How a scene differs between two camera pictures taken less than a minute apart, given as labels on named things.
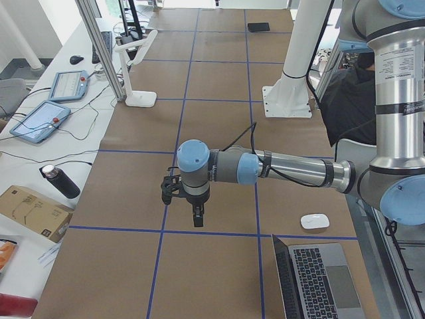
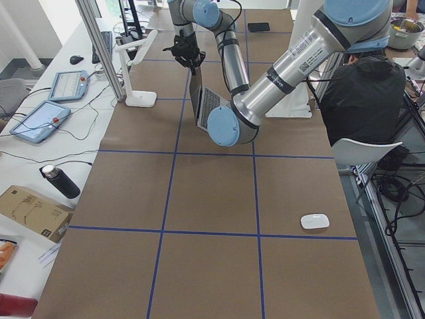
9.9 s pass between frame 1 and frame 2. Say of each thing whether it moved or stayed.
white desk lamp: stayed
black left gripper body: moved
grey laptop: moved
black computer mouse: stayed
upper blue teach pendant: stayed
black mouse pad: stayed
